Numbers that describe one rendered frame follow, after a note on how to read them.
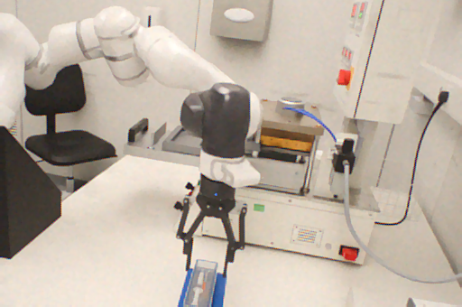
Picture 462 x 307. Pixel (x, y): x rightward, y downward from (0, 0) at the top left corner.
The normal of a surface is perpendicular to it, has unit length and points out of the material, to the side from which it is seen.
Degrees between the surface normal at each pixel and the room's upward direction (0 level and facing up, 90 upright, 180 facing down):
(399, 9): 90
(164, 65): 87
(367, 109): 90
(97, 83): 90
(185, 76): 106
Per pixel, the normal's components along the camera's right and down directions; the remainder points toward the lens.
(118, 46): 0.14, 0.66
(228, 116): -0.02, 0.30
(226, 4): -0.26, 0.33
